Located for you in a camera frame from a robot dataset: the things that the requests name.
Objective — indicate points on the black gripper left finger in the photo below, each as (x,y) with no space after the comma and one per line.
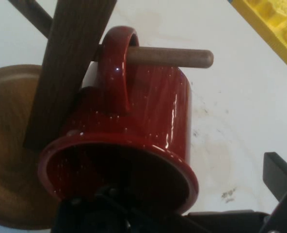
(104,213)

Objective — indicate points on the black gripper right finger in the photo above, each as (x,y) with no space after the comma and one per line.
(284,184)

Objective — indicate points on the red enamel mug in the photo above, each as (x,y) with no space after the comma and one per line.
(153,109)

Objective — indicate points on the brown wooden mug tree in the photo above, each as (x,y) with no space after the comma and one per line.
(68,60)

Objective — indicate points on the giant yellow toy brick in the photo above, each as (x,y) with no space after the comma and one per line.
(274,26)

